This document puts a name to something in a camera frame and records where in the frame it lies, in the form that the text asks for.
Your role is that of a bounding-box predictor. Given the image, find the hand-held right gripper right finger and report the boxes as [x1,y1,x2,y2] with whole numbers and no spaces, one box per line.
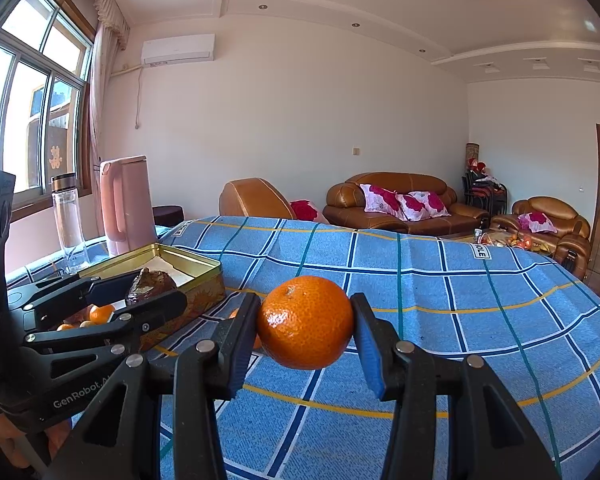
[350,292,561,480]

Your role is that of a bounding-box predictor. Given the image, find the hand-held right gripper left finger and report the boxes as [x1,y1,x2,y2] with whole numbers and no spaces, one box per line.
[42,291,262,480]

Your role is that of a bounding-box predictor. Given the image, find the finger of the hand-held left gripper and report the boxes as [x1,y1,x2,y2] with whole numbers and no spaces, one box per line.
[24,289,189,357]
[7,274,142,334]

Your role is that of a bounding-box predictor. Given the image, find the brown water chestnut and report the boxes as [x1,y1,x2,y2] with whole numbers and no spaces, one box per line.
[125,267,178,306]

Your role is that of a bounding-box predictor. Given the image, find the gold patterned tin box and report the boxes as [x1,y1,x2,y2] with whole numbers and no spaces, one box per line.
[55,242,227,356]

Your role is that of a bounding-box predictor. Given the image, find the person's left hand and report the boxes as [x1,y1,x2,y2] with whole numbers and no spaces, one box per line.
[0,416,74,472]

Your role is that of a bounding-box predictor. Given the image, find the white paper sheet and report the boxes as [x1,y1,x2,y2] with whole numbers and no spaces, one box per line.
[130,255,203,286]

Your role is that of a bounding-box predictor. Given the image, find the clear glass bottle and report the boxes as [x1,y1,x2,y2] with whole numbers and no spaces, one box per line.
[51,172,91,275]

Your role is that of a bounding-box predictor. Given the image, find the blue checked blanket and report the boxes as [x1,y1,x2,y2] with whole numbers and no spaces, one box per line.
[5,216,600,480]

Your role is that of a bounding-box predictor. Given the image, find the dark round stool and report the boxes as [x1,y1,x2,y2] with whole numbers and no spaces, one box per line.
[152,205,186,227]

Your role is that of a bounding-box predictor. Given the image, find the pink electric kettle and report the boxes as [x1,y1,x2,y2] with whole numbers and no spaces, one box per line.
[99,155,158,257]

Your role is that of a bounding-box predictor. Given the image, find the brown leather armchair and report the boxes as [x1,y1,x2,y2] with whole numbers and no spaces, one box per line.
[490,196,592,281]
[218,177,331,223]

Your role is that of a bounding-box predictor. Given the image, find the red floral pillow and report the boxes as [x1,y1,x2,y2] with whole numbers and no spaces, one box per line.
[290,200,326,222]

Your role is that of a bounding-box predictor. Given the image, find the pink floral pillow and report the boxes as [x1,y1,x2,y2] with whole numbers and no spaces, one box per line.
[517,211,558,234]
[397,191,452,221]
[360,183,406,221]

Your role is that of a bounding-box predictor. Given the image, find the brown leather sofa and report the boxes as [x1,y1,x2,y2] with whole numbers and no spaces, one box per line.
[325,172,491,236]

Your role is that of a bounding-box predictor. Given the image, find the cluttered coffee table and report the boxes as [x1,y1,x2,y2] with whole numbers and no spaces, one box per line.
[440,227,556,258]

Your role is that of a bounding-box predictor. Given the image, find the pink curtain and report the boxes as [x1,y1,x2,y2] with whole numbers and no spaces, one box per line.
[70,0,131,241]

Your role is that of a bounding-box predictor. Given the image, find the window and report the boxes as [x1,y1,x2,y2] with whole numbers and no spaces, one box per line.
[0,0,97,211]

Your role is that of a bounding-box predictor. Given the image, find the stacked dark chairs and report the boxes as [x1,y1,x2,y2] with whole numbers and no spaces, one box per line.
[462,157,508,216]

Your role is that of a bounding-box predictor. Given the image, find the white air conditioner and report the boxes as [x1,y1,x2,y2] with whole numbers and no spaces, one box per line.
[141,34,216,67]

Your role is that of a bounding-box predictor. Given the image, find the white wall pipe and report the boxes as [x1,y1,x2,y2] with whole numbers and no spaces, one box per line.
[110,62,146,131]

